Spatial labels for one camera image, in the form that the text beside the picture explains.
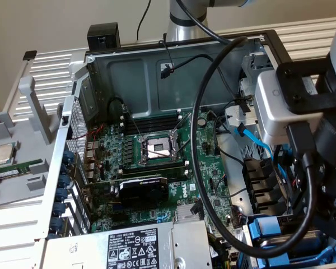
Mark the metal socket cover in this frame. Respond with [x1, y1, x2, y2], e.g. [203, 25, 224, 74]
[170, 112, 194, 141]

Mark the black wire with plug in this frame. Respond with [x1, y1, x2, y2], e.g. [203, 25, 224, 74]
[160, 54, 241, 101]

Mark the thick black camera cable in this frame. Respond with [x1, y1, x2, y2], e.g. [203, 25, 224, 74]
[175, 0, 319, 258]

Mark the thin black hanging cable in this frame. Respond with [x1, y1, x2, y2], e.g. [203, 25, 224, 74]
[136, 0, 152, 41]

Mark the silver chipset heatsink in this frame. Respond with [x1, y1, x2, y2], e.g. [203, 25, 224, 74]
[175, 203, 202, 224]

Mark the grey parts rack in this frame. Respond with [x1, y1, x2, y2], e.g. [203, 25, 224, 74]
[0, 77, 63, 210]

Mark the open grey PC case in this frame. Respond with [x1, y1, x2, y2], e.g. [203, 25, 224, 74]
[35, 29, 336, 269]

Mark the thin black wire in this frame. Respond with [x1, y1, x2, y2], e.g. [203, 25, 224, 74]
[158, 40, 176, 73]

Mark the black flat plug wire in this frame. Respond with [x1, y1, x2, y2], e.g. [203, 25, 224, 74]
[190, 199, 204, 221]

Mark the silver metal drive cage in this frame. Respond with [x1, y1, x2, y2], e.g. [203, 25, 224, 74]
[223, 52, 279, 146]

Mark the black expansion slot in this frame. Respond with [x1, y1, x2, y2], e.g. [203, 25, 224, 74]
[111, 213, 131, 223]

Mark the black round wire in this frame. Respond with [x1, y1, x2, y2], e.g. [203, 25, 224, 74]
[214, 116, 246, 166]

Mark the thin metal locking lever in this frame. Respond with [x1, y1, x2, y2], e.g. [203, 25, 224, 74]
[176, 136, 192, 156]
[124, 109, 143, 140]

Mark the blue plastic disk carrier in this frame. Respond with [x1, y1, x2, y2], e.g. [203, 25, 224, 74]
[256, 248, 336, 267]

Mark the black graphics card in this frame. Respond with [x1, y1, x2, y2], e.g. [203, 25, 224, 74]
[83, 175, 170, 208]

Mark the silver power supply unit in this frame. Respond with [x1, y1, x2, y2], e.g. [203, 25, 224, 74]
[43, 220, 213, 269]

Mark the CPU socket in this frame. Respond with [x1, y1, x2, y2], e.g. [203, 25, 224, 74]
[138, 130, 183, 166]

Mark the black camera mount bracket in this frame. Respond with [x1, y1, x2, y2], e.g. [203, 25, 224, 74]
[274, 57, 336, 115]

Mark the black looped wire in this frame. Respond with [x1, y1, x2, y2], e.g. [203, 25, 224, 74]
[108, 96, 129, 124]

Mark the green motherboard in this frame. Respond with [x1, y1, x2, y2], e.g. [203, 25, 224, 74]
[83, 109, 243, 249]

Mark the black plastic block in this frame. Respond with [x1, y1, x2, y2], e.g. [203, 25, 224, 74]
[86, 22, 122, 53]

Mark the blue SATA wire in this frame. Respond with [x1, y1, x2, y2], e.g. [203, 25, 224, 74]
[235, 122, 274, 152]
[273, 145, 293, 176]

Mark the black RAM slot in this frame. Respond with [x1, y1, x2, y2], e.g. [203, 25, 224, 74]
[119, 116, 183, 134]
[120, 168, 190, 182]
[119, 109, 183, 126]
[118, 159, 190, 174]

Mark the black yellow wire bundle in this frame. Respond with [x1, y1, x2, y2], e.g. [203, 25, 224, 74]
[207, 231, 243, 269]

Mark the green RAM stick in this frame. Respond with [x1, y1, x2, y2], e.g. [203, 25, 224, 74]
[0, 159, 44, 180]

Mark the black cable strap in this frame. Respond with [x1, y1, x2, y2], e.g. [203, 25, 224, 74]
[234, 94, 254, 113]

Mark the hard drive with blue caddy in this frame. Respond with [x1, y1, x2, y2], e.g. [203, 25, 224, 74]
[239, 221, 336, 269]

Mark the black plastic fan shroud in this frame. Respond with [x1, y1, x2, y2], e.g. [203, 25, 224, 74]
[241, 157, 288, 217]

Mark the silver CPU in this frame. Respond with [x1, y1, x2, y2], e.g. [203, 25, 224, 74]
[0, 144, 17, 166]

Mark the thin red wire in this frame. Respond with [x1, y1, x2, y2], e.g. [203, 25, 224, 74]
[71, 125, 105, 141]

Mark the dark blue round knob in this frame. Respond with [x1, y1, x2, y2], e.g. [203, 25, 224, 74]
[57, 174, 71, 188]
[54, 187, 69, 202]
[62, 149, 75, 163]
[49, 217, 64, 231]
[52, 202, 67, 216]
[58, 161, 72, 175]

